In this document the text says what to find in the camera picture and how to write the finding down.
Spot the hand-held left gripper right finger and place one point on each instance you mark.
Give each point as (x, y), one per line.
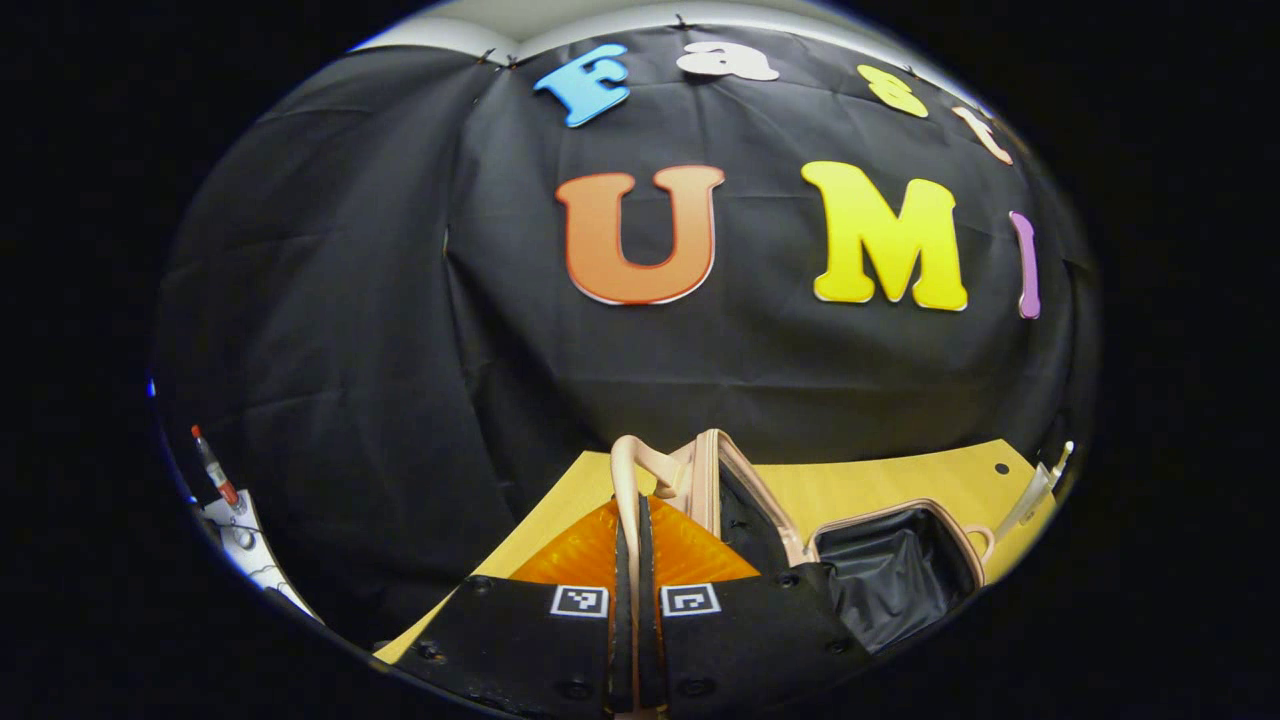
(653, 650)

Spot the black backdrop cloth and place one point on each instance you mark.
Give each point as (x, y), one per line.
(400, 350)

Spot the row of black backdrop clips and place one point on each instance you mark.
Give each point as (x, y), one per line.
(487, 57)

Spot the white squeeze tube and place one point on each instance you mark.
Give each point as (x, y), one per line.
(1025, 505)

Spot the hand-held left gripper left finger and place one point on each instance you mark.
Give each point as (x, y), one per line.
(622, 650)

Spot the red marker pen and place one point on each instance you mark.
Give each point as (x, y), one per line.
(215, 468)

